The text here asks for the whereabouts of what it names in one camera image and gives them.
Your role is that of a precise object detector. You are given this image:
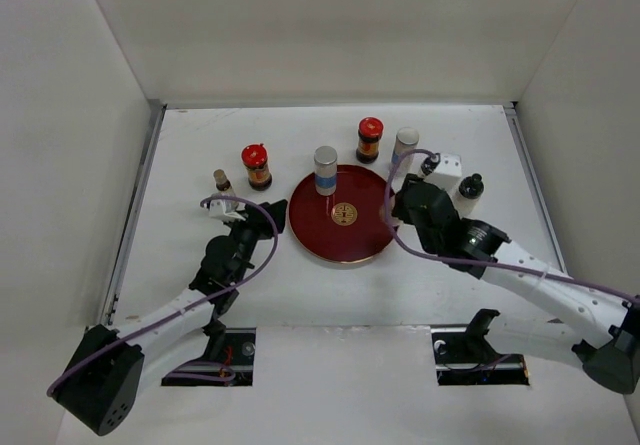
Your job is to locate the black cap grinder bottle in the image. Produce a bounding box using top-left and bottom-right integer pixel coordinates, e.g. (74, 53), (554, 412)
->
(419, 153), (441, 178)
(453, 173), (484, 217)

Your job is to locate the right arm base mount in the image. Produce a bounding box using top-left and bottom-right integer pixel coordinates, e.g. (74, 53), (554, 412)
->
(431, 309), (529, 386)

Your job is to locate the red lid sauce jar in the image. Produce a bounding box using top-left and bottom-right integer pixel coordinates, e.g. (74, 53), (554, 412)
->
(356, 117), (384, 164)
(241, 143), (272, 191)

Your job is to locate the black cap grinder bottle right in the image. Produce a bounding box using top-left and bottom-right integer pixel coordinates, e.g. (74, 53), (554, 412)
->
(453, 173), (484, 217)

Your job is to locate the white lid spice jar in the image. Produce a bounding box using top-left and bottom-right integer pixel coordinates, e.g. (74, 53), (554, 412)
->
(391, 127), (420, 177)

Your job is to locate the silver lid blue label jar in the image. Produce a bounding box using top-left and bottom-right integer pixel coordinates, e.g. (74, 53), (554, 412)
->
(314, 145), (337, 196)

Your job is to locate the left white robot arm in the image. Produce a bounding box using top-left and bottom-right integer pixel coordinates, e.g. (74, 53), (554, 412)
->
(47, 199), (288, 436)

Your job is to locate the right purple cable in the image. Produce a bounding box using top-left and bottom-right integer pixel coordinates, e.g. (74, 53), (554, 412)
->
(383, 148), (640, 304)

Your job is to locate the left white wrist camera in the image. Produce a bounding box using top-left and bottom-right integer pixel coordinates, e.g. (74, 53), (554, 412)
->
(201, 194), (245, 223)

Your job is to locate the black cap grinder bottle left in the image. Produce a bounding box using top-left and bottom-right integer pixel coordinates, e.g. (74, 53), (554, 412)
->
(419, 153), (441, 178)

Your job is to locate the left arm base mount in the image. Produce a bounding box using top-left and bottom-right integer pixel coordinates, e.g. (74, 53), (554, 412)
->
(161, 321), (257, 388)

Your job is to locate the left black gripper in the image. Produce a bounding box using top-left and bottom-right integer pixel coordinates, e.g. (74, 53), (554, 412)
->
(223, 199), (285, 283)

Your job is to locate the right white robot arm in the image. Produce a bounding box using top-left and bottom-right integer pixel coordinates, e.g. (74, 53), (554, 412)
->
(383, 174), (639, 395)

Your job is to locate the pink cap small jar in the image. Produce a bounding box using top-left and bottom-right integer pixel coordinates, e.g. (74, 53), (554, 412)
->
(379, 205), (397, 225)

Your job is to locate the small yellow liquid bottle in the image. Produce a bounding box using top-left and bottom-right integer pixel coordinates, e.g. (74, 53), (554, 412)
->
(213, 169), (235, 196)

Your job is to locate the red round tray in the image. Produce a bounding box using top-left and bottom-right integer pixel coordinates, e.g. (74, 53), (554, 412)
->
(288, 165), (392, 264)

